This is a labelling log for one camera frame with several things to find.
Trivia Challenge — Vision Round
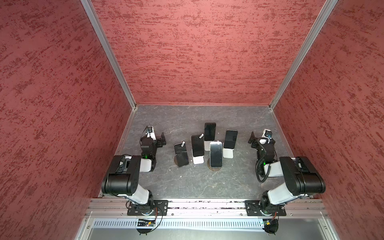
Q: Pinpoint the black phone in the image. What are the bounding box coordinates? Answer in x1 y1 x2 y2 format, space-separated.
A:
223 130 238 150
204 123 216 142
191 135 205 158

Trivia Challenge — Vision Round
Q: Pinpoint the purple case phone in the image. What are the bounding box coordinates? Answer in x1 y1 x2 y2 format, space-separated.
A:
174 141 189 168

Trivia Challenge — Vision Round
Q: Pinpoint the white phone stand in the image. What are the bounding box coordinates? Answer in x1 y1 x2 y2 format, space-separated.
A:
223 148 234 159
193 156 204 165
204 141 211 152

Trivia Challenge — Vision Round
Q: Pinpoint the silver edged phone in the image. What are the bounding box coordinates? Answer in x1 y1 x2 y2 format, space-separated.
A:
210 142 223 168

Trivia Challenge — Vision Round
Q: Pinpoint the grey stand wooden base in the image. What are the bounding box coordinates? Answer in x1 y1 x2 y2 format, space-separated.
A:
207 159 221 172

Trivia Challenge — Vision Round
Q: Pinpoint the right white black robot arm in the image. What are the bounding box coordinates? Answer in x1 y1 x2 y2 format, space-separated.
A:
245 129 326 217

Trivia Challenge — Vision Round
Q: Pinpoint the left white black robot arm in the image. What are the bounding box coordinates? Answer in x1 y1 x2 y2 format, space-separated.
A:
101 133 169 216

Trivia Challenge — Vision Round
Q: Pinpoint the round wooden stand left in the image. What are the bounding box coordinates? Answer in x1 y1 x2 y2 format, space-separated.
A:
174 156 180 167

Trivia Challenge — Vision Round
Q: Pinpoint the black phone on white stand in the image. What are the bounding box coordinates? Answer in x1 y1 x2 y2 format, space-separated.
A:
191 135 205 158

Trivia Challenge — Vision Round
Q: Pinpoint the white phone stand front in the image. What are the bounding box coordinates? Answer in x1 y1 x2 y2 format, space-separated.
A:
193 156 204 165

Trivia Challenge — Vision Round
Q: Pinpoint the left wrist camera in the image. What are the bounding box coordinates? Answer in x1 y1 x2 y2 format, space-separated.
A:
145 126 157 141

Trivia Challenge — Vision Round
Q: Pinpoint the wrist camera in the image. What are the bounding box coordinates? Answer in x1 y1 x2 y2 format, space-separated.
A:
145 126 157 141
262 129 273 140

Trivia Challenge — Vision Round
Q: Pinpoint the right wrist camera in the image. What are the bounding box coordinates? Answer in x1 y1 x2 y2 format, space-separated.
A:
262 129 273 140

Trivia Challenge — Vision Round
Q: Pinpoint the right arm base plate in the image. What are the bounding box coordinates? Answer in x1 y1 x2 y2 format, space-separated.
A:
245 200 287 217

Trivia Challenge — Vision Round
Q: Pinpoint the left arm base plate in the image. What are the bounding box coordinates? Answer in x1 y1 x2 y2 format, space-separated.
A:
127 200 169 217

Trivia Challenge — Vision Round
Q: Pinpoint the aluminium frame rail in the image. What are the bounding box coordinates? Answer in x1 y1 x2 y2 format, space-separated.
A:
86 197 329 219

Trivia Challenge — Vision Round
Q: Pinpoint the white slotted cable duct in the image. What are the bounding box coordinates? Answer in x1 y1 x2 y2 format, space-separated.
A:
92 218 265 232

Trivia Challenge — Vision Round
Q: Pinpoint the left corner aluminium post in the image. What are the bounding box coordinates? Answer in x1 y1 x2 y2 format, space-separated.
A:
81 0 137 111

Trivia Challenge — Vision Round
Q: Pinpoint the corner aluminium post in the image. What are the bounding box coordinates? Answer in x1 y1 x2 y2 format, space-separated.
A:
81 0 137 111
269 0 338 111

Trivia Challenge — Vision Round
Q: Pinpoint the right corner aluminium post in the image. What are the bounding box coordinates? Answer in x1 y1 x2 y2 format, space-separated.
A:
269 0 338 111

